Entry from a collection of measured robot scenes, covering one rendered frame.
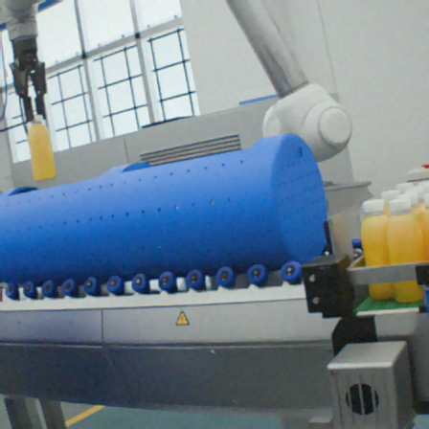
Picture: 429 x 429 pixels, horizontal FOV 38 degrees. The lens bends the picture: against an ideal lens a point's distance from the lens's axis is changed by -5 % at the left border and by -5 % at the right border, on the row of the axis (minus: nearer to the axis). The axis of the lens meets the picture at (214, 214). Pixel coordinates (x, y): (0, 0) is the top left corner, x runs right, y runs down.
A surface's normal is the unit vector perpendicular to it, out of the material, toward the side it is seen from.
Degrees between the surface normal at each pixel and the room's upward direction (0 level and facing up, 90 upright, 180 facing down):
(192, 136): 90
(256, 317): 70
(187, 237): 103
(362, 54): 90
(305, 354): 110
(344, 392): 90
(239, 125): 90
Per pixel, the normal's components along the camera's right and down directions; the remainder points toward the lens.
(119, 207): -0.51, -0.18
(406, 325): -0.49, 0.16
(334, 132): 0.36, 0.05
